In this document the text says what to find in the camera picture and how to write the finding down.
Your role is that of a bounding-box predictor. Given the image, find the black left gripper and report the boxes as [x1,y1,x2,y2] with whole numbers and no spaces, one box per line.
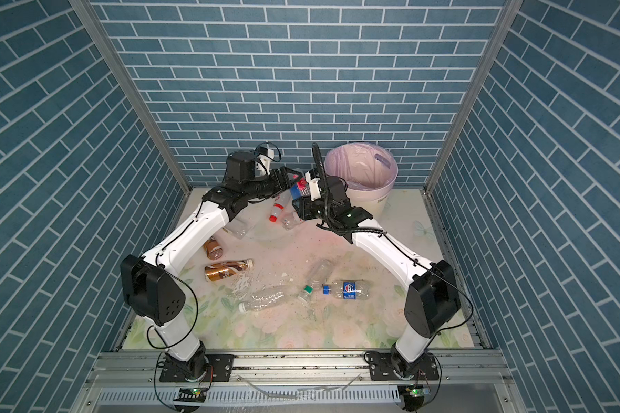
[240,166,301,202]

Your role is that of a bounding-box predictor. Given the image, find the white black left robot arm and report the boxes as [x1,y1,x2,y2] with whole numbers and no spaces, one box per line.
[120,149,303,363]

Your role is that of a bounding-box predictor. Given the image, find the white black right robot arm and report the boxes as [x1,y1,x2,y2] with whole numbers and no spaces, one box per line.
[291,177,462,369]

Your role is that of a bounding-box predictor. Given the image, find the beige bin pink liner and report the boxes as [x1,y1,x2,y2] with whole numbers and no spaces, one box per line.
[325,143,399,220]

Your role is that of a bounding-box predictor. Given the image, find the white bottle red bands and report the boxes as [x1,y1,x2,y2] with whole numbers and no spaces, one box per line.
[269,193,291,223]

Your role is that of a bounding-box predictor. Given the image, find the clear bottle green cap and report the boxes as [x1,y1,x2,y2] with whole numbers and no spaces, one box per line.
[297,259,335,306]

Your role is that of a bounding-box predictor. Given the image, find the clear Pepsi bottle blue cap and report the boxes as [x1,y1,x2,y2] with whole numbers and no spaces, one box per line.
[321,280,371,300]

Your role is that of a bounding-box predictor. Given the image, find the brown Nescafe coffee bottle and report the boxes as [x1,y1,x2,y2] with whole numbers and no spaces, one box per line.
[203,237,224,261]

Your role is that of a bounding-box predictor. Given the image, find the clear crushed bottle white cap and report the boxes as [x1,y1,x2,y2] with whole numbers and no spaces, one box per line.
[238,286,295,313]

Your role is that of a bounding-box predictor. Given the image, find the amber tea bottle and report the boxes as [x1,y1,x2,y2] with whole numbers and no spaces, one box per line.
[204,259,254,282]

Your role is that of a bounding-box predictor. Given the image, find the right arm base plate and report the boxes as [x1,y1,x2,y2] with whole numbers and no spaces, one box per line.
[363,349,440,381]

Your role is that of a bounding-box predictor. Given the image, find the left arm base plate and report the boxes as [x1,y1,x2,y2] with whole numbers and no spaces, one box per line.
[157,354,235,383]

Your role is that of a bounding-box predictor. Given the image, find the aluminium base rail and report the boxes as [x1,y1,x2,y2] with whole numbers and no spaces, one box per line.
[72,349,525,412]

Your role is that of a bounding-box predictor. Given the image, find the aluminium corner post left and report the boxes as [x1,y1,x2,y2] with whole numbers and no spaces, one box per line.
[69,0,192,196]

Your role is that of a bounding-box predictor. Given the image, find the aluminium corner post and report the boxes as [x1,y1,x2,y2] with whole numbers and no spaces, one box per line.
[425,0,523,194]
[69,0,192,196]

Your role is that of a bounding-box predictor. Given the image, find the aluminium corner post right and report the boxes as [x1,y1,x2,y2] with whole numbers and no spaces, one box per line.
[425,0,523,194]

